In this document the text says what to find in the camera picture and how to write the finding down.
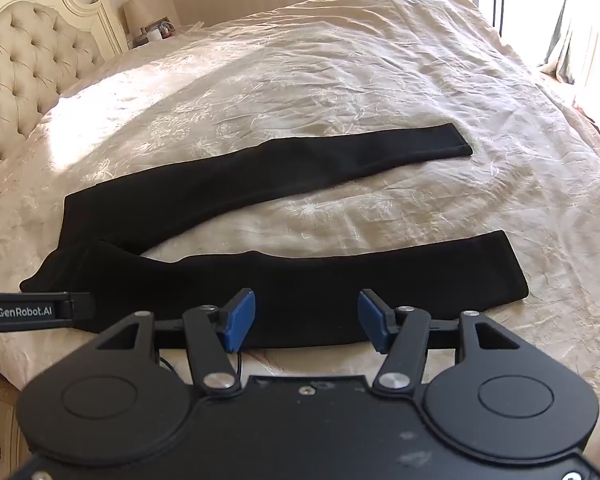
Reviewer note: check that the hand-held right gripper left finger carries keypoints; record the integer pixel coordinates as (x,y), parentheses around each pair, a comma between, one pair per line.
(241,320)

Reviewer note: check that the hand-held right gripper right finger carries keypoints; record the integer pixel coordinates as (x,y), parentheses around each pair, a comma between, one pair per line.
(371,322)

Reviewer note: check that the black pants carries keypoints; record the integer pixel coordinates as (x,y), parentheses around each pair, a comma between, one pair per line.
(280,290)

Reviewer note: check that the cream embroidered bedspread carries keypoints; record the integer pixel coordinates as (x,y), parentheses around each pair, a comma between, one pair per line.
(330,85)

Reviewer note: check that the cream tufted headboard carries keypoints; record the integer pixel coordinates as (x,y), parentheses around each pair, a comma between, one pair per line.
(25,60)

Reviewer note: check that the small white cup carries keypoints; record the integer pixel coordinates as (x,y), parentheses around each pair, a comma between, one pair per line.
(153,34)

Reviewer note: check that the cream table lamp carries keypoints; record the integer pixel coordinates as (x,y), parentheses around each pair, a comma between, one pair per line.
(137,12)

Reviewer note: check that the sheer pale curtain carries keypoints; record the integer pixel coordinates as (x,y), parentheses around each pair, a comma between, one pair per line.
(567,15)

